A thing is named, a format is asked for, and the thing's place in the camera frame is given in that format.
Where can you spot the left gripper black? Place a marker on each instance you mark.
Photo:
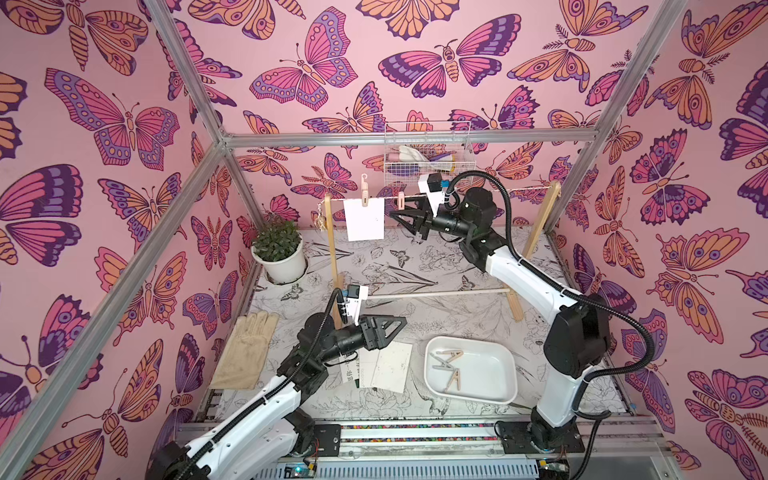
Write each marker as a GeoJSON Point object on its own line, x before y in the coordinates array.
{"type": "Point", "coordinates": [368, 333]}

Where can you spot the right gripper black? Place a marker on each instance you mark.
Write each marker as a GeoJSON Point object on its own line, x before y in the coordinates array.
{"type": "Point", "coordinates": [425, 219]}

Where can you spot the white postcard with text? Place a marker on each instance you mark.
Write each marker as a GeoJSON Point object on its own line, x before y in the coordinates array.
{"type": "Point", "coordinates": [350, 372]}

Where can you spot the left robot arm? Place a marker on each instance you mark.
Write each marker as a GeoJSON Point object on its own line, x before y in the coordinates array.
{"type": "Point", "coordinates": [272, 425]}

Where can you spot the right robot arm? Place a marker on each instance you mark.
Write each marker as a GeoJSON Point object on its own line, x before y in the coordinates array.
{"type": "Point", "coordinates": [475, 208]}

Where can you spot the white plastic tray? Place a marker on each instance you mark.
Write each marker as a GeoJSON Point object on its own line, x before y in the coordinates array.
{"type": "Point", "coordinates": [488, 371]}

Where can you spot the potted green plant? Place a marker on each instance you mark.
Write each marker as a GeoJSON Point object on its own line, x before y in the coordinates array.
{"type": "Point", "coordinates": [278, 247]}

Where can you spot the beige work glove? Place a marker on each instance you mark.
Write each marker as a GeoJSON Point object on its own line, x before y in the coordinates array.
{"type": "Point", "coordinates": [245, 352]}

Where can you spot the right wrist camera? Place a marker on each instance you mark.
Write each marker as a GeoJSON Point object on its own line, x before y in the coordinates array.
{"type": "Point", "coordinates": [431, 187]}

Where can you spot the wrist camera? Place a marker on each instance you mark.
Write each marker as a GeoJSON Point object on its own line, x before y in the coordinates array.
{"type": "Point", "coordinates": [351, 303]}
{"type": "Point", "coordinates": [431, 187]}

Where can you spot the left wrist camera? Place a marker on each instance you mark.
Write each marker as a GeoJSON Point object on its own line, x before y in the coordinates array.
{"type": "Point", "coordinates": [351, 303]}

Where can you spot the white wire basket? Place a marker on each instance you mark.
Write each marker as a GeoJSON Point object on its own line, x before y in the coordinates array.
{"type": "Point", "coordinates": [417, 147]}

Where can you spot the wooden string rack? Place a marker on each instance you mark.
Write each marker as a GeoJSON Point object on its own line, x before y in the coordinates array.
{"type": "Point", "coordinates": [325, 222]}

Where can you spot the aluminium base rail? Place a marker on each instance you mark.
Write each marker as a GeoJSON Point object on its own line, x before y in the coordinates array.
{"type": "Point", "coordinates": [624, 448]}

